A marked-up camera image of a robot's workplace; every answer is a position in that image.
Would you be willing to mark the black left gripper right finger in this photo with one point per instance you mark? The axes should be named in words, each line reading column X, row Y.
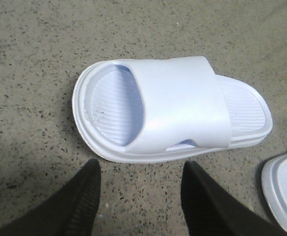
column 210, row 210

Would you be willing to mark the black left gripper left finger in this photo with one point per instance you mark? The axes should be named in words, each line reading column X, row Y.
column 69, row 212

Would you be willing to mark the light blue slipper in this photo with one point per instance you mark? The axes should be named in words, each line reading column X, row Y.
column 274, row 186
column 159, row 110

